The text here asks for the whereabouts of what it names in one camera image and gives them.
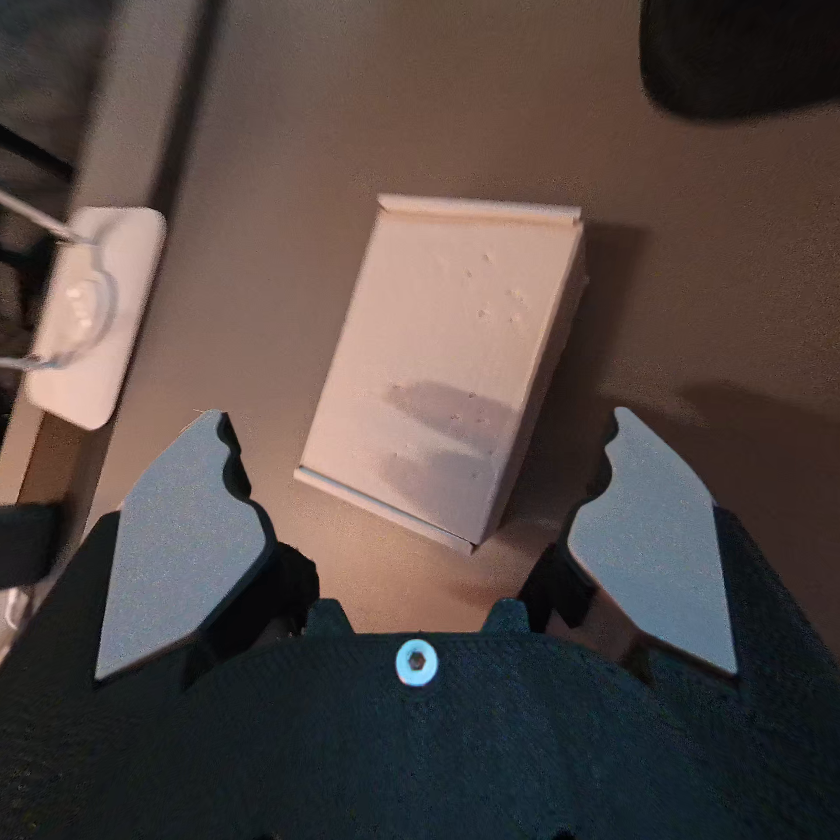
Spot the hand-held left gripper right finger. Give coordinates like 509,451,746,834
566,406,740,678

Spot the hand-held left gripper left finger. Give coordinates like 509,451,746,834
94,409,278,683

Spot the white cardboard box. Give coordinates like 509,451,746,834
293,193,589,556

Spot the grey desk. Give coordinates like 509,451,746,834
0,0,840,664

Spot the white stand base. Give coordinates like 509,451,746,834
24,206,168,432

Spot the black mesh wrist pad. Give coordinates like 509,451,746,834
638,0,840,123

